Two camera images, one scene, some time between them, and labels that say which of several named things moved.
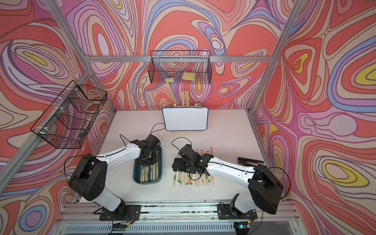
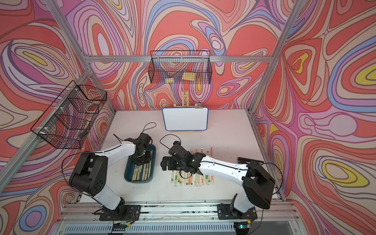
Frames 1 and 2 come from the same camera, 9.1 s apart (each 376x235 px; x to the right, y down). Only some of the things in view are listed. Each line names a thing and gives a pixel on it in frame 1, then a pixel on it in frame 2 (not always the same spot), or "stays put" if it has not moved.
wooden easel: [185, 100] stays put
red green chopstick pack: [202, 176] stays put
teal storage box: [136, 170] -> [140, 173]
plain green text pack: [179, 178] stays put
